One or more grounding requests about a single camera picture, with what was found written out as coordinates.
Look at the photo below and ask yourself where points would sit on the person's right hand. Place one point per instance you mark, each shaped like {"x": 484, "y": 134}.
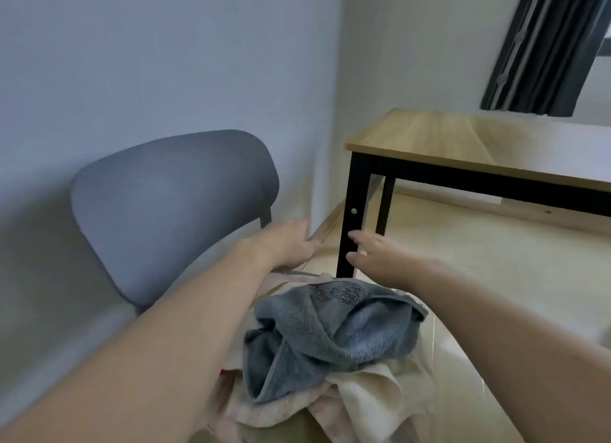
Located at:
{"x": 391, "y": 266}

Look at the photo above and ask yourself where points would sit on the person's right forearm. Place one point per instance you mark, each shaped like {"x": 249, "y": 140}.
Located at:
{"x": 515, "y": 357}

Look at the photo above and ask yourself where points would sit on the person's left forearm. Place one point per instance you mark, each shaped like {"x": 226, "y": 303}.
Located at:
{"x": 157, "y": 352}

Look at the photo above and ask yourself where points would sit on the dark grey curtain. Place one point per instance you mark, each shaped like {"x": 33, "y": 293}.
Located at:
{"x": 549, "y": 41}

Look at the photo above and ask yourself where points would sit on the pink towel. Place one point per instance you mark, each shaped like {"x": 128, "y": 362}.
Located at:
{"x": 260, "y": 414}

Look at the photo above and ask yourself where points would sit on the wooden table with black legs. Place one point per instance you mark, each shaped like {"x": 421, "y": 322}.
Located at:
{"x": 453, "y": 137}

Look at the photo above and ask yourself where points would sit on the grey plastic chair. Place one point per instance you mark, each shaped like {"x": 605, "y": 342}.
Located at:
{"x": 167, "y": 204}

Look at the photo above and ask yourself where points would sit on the person's left hand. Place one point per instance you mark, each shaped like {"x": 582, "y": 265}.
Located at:
{"x": 286, "y": 247}

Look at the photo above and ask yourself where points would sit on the grey-blue striped towel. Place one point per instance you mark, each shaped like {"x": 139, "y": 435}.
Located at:
{"x": 334, "y": 328}

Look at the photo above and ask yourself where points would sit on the cream towel with red band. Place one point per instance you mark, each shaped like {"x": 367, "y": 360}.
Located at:
{"x": 372, "y": 390}

